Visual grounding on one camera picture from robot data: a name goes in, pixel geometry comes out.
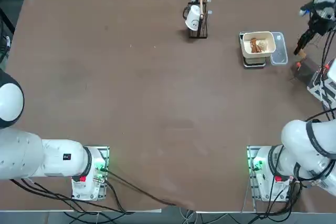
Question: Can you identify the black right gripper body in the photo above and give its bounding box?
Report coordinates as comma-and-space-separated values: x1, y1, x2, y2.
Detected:
307, 11, 336, 36

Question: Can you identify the brown pretzel bread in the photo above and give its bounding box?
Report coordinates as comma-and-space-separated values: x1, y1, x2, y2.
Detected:
249, 37, 263, 54

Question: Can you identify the silver digital kitchen scale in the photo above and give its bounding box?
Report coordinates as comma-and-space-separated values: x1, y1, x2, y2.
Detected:
238, 31, 267, 69

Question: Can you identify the clear plastic lid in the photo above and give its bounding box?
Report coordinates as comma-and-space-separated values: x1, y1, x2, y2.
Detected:
270, 31, 289, 66

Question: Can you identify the cream rectangular container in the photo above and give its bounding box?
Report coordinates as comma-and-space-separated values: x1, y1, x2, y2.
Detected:
241, 31, 277, 59

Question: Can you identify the white smiley mug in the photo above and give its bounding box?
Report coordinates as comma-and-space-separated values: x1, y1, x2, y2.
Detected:
182, 4, 204, 31

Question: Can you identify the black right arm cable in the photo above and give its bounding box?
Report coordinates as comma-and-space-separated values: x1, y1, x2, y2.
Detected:
301, 0, 336, 124

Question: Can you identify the white three-layer storage frame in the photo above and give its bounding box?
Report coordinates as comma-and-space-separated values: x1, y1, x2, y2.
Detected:
306, 58, 336, 110

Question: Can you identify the black cable across table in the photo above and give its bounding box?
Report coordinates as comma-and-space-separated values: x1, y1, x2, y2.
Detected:
104, 168, 195, 208

